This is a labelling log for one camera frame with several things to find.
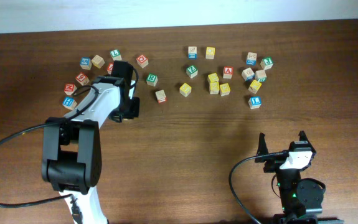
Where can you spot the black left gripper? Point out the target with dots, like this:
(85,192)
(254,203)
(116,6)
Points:
(134,111)

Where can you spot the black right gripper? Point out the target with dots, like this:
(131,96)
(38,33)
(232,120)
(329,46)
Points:
(274,162)

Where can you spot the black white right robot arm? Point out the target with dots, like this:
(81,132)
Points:
(301,199)

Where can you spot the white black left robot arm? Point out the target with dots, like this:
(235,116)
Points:
(71,155)

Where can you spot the wooden block red side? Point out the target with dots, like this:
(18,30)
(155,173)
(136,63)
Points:
(160,96)

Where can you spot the green R letter block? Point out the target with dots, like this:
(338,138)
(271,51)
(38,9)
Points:
(152,79)

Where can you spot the red A block left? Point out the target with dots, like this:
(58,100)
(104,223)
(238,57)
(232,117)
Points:
(109,68)

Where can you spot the red a block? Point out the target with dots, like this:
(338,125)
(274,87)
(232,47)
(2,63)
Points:
(109,68)
(227,72)

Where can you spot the red C letter block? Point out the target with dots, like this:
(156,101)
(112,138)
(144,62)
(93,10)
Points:
(142,61)

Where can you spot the blue L letter block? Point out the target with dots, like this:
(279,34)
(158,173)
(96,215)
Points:
(254,102)

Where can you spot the green L letter block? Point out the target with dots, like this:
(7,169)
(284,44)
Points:
(116,55)

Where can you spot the red 6 number block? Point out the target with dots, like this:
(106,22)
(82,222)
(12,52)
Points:
(82,79)

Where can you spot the plain wooden block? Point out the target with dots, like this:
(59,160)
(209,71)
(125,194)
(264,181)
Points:
(98,61)

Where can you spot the yellow block centre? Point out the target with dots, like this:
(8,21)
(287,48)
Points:
(185,89)

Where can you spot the blue H block upper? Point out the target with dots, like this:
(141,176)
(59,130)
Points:
(69,103)

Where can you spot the yellow block cluster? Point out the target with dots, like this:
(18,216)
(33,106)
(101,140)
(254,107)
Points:
(224,89)
(213,77)
(214,88)
(254,86)

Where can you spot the red M letter block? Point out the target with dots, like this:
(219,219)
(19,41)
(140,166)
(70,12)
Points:
(69,89)

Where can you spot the green Z letter block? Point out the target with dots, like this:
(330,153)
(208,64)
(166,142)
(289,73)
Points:
(192,71)

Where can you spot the wooden block green R side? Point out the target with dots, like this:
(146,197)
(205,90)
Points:
(260,75)

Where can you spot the wooden block blue side right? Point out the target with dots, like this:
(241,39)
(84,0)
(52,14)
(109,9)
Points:
(248,74)

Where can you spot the wooden block blue side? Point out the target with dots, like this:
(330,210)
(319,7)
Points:
(192,52)
(248,74)

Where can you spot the yellow block lower right cluster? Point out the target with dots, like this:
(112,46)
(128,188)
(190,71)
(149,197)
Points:
(224,89)

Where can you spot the green J letter block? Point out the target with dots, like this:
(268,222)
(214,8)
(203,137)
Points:
(266,63)

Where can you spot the yellow block lower left cluster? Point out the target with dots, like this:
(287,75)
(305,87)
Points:
(214,88)

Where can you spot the yellow block upper cluster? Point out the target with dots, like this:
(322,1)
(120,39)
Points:
(213,77)

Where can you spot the red A block right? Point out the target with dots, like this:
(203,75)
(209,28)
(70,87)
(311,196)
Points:
(227,72)

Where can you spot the blue X side block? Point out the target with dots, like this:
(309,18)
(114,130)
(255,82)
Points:
(251,58)

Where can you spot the yellow top block back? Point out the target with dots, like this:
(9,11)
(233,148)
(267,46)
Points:
(210,53)

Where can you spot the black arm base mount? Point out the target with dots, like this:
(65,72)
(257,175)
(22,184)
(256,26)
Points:
(313,219)

